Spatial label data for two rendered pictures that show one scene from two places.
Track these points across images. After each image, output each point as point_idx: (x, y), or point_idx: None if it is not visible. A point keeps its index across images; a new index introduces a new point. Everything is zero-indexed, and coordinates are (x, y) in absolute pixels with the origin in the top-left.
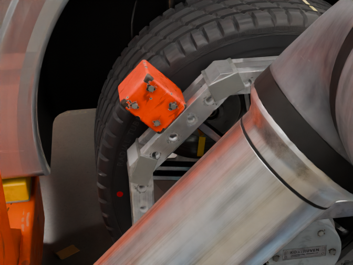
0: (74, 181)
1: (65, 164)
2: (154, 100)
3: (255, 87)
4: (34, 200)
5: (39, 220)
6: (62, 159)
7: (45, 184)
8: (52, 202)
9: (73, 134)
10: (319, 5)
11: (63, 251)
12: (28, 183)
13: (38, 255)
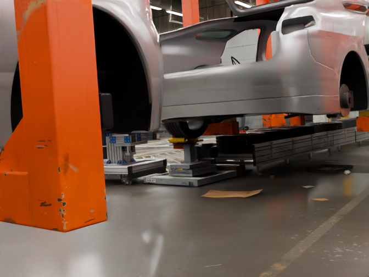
0: (311, 179)
1: (326, 179)
2: None
3: None
4: (222, 122)
5: (224, 128)
6: (331, 179)
7: (316, 178)
8: (302, 178)
9: (351, 181)
10: None
11: (273, 177)
12: (224, 120)
13: (216, 129)
